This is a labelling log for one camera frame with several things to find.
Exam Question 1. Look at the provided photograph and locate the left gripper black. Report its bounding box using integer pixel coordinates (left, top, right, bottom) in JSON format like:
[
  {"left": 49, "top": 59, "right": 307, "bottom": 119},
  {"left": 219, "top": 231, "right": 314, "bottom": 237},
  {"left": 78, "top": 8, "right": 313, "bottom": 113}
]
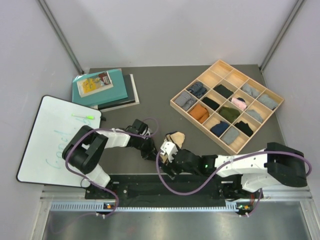
[{"left": 134, "top": 135, "right": 163, "bottom": 162}]

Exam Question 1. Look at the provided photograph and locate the beige underwear navy trim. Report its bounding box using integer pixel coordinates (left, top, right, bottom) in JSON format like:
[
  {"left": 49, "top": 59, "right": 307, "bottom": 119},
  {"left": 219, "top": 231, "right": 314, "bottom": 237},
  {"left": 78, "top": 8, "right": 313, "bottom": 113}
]
[{"left": 160, "top": 131, "right": 186, "bottom": 164}]

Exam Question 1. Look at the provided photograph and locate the grey underwear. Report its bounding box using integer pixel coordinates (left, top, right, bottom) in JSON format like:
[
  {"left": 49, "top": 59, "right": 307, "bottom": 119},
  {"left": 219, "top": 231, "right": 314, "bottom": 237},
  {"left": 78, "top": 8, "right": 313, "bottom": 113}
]
[{"left": 241, "top": 83, "right": 261, "bottom": 99}]

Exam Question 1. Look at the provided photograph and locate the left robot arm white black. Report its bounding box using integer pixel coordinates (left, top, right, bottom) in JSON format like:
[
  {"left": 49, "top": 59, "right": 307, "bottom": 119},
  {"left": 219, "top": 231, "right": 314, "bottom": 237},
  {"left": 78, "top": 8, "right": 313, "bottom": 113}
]
[{"left": 62, "top": 119, "right": 157, "bottom": 199}]

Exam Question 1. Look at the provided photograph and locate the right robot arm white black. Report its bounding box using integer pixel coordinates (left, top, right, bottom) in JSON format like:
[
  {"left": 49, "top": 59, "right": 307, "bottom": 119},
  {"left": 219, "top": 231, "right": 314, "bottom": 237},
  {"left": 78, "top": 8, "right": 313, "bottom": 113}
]
[{"left": 155, "top": 141, "right": 312, "bottom": 198}]

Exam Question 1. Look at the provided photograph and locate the navy blue rolled garment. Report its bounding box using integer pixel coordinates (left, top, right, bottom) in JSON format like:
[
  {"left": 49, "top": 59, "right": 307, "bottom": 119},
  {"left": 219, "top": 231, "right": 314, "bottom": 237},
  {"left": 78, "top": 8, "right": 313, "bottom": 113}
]
[{"left": 210, "top": 121, "right": 230, "bottom": 138}]

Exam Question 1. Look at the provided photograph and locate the orange rolled garment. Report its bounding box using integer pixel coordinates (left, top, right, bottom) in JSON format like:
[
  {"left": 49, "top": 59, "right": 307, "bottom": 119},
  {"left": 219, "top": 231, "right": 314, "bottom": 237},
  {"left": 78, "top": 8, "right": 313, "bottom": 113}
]
[{"left": 189, "top": 104, "right": 210, "bottom": 124}]

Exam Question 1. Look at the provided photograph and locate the grey rolled garment bottom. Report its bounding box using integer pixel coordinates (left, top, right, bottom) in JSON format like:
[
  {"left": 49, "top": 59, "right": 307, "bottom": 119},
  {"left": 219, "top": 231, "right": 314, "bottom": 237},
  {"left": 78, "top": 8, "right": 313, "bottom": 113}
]
[{"left": 220, "top": 127, "right": 240, "bottom": 145}]

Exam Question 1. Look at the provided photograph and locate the dark grey book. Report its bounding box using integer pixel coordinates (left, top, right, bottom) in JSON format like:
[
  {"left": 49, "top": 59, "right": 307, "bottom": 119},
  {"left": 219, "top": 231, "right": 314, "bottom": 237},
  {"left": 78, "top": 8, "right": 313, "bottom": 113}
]
[{"left": 92, "top": 74, "right": 140, "bottom": 113}]

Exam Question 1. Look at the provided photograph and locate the striped grey rolled garment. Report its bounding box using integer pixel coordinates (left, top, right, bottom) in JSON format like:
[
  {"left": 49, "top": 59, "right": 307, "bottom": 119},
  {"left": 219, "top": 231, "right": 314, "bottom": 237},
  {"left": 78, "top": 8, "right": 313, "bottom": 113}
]
[{"left": 174, "top": 91, "right": 197, "bottom": 111}]

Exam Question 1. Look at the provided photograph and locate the black rolled garment middle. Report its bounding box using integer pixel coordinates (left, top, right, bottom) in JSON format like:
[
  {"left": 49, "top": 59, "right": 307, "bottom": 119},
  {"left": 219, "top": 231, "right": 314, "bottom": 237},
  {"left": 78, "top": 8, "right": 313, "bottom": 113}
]
[{"left": 201, "top": 97, "right": 220, "bottom": 111}]

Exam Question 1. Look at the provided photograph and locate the black rolled garment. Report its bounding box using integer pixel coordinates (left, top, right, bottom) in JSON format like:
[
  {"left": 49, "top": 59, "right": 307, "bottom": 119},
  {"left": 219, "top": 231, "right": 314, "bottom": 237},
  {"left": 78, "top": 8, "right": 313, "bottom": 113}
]
[
  {"left": 234, "top": 121, "right": 254, "bottom": 137},
  {"left": 213, "top": 84, "right": 234, "bottom": 99},
  {"left": 201, "top": 97, "right": 220, "bottom": 111}
]

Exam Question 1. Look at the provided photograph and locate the black rolled garment lower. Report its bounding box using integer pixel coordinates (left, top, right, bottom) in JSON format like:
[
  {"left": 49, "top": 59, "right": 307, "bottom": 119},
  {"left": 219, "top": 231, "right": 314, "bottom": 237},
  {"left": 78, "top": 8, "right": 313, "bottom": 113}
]
[{"left": 234, "top": 121, "right": 254, "bottom": 137}]

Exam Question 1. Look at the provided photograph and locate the wooden compartment tray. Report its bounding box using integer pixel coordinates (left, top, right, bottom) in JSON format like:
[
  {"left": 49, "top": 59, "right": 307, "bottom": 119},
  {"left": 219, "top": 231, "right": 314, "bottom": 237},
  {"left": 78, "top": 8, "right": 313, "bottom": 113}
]
[{"left": 170, "top": 60, "right": 284, "bottom": 155}]

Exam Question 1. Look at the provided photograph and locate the green marker pen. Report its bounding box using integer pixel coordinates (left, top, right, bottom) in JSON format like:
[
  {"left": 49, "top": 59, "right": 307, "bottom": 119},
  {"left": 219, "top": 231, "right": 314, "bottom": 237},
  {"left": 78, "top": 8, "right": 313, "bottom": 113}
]
[{"left": 71, "top": 114, "right": 95, "bottom": 120}]

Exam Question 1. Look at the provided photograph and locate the navy patterned rolled garment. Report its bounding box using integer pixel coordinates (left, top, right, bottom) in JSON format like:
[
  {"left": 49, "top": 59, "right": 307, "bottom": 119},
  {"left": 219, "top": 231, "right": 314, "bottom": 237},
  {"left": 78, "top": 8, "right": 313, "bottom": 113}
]
[{"left": 187, "top": 81, "right": 207, "bottom": 99}]

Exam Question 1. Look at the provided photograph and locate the black rolled garment upper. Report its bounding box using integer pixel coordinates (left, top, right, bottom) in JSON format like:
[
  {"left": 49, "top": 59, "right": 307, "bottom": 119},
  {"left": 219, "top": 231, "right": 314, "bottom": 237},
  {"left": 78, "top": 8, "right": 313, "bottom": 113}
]
[{"left": 213, "top": 84, "right": 234, "bottom": 99}]

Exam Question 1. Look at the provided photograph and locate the pink rolled garment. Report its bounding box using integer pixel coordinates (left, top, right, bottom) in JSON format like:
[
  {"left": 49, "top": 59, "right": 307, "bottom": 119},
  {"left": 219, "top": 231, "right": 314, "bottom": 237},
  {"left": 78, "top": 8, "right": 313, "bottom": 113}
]
[{"left": 231, "top": 97, "right": 247, "bottom": 111}]

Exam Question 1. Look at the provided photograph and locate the teal book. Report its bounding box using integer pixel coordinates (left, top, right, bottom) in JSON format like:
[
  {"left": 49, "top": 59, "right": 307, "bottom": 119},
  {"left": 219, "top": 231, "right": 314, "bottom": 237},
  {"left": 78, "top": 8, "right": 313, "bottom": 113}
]
[{"left": 71, "top": 68, "right": 128, "bottom": 107}]

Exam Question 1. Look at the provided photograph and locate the grey rolled garment middle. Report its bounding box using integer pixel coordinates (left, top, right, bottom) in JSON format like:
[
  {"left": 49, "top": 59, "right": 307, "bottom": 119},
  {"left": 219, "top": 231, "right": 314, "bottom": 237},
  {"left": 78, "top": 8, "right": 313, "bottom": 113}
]
[{"left": 246, "top": 109, "right": 264, "bottom": 124}]

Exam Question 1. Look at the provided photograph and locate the small illustrated paperback book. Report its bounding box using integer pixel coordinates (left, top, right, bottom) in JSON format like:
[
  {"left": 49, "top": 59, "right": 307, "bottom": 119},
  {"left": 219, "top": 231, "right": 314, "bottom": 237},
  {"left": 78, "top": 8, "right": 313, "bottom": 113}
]
[{"left": 76, "top": 71, "right": 114, "bottom": 98}]

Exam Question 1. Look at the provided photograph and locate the grey rolled garment right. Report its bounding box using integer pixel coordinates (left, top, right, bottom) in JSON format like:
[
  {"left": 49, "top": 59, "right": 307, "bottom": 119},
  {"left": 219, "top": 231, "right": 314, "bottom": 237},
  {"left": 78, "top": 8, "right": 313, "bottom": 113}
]
[{"left": 257, "top": 94, "right": 279, "bottom": 110}]

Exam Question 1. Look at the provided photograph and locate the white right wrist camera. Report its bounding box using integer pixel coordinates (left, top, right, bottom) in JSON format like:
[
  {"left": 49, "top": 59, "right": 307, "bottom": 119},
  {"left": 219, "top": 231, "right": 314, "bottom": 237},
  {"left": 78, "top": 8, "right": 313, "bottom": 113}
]
[{"left": 160, "top": 141, "right": 178, "bottom": 163}]

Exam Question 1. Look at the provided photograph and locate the grey slotted cable duct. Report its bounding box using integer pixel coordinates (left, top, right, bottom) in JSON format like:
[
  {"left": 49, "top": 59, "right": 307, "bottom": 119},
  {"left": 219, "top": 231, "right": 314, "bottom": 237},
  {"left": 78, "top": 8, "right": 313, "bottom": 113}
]
[{"left": 49, "top": 201, "right": 251, "bottom": 213}]

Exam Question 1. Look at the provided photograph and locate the whiteboard black frame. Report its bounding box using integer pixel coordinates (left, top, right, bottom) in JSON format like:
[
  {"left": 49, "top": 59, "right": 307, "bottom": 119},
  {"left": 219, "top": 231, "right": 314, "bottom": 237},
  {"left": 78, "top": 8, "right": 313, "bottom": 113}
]
[{"left": 16, "top": 95, "right": 102, "bottom": 187}]

